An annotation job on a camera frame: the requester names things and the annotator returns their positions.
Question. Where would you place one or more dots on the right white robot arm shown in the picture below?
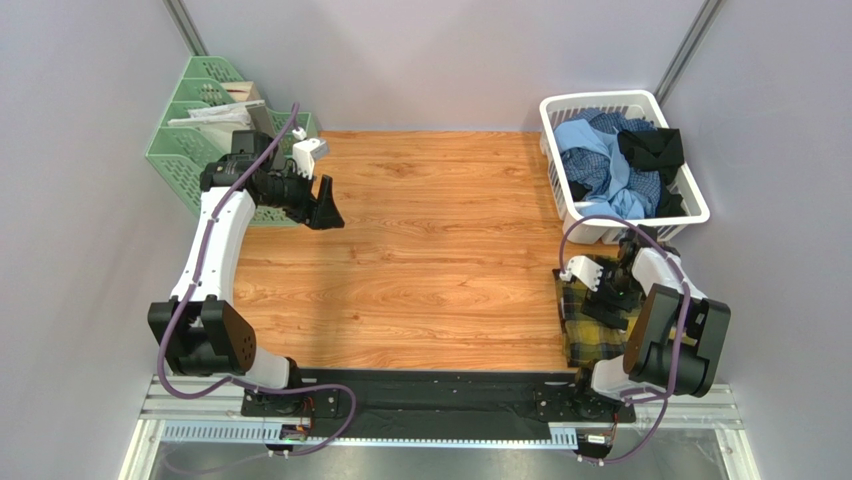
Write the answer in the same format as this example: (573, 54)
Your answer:
(675, 332)

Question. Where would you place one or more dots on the blue checked shirt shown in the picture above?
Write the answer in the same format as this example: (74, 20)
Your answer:
(647, 183)

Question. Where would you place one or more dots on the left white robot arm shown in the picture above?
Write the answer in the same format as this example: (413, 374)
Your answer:
(199, 331)

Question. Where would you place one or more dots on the aluminium rail frame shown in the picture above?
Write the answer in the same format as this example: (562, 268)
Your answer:
(216, 417)

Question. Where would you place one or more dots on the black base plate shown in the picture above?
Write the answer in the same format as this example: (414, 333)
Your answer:
(439, 405)

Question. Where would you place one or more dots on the light blue shirt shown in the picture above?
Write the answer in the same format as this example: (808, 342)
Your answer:
(592, 159)

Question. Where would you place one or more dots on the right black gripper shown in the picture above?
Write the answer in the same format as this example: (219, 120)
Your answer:
(606, 296)

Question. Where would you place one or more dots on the green file organizer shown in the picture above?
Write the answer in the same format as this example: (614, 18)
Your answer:
(179, 155)

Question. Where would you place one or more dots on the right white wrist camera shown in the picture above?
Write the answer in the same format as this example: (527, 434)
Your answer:
(583, 269)

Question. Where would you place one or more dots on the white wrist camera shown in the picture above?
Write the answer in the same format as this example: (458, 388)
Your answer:
(307, 151)
(583, 269)

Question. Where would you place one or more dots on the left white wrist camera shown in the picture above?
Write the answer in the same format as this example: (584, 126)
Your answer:
(307, 151)

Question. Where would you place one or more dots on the papers in organizer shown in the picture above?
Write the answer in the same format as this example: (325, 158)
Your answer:
(218, 123)

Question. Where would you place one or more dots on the grey folder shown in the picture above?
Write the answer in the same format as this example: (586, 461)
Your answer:
(261, 120)

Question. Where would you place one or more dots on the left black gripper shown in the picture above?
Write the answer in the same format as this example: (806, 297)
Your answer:
(326, 214)

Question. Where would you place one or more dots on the yellow plaid long sleeve shirt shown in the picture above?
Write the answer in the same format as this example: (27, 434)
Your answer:
(586, 341)

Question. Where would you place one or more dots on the black garment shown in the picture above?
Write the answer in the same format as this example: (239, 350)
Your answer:
(660, 151)

